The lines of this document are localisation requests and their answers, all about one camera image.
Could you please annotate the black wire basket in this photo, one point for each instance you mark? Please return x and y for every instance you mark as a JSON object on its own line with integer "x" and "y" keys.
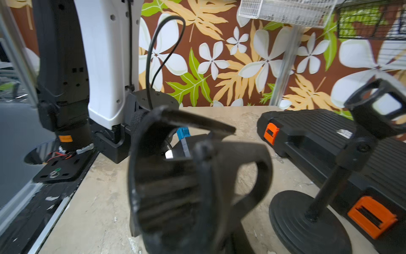
{"x": 372, "y": 20}

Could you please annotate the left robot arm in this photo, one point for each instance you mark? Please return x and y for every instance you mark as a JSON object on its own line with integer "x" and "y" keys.
{"x": 99, "y": 72}

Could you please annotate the black stand pole with clip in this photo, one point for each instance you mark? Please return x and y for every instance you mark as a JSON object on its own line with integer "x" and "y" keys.
{"x": 371, "y": 127}

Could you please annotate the black round base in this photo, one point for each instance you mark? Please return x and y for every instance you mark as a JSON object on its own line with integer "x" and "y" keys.
{"x": 299, "y": 234}

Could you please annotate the black plastic tool case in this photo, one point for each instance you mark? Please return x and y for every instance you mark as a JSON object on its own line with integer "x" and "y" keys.
{"x": 312, "y": 139}

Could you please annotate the white wire basket left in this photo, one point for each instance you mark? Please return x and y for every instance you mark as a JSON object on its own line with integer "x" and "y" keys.
{"x": 310, "y": 13}

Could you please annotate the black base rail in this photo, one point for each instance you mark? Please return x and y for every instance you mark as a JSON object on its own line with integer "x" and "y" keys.
{"x": 30, "y": 228}

